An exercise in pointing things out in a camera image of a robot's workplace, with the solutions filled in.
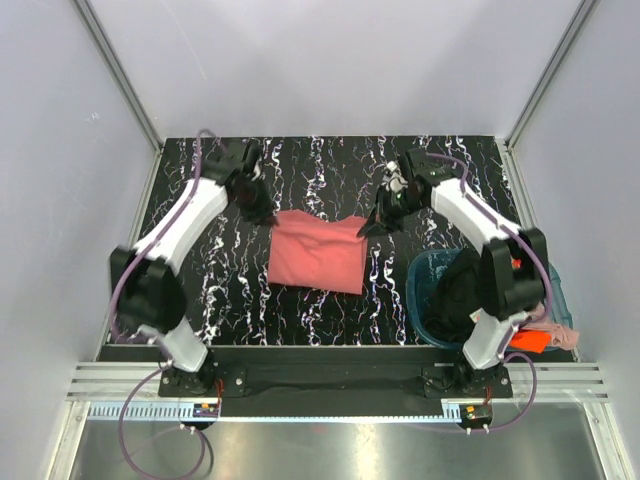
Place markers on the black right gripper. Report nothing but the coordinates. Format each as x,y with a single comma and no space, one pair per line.
382,221

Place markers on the aluminium frame rail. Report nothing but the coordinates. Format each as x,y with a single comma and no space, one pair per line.
545,382

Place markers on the teal plastic laundry basket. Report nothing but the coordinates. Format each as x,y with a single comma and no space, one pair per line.
424,273

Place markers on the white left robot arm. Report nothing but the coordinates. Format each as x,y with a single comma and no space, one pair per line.
146,290

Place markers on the salmon pink t-shirt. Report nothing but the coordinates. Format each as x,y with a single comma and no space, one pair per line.
307,251

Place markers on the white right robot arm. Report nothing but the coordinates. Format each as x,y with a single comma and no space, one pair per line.
513,269

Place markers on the orange garment in basket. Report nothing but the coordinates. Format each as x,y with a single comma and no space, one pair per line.
531,341

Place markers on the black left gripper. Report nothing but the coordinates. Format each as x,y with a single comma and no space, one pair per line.
264,215

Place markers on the black t-shirt in basket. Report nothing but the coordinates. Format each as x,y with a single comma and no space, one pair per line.
447,317

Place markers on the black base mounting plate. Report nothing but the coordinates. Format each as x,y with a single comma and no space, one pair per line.
422,370

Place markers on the pale pink garment in basket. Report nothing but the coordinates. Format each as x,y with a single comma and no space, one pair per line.
561,336

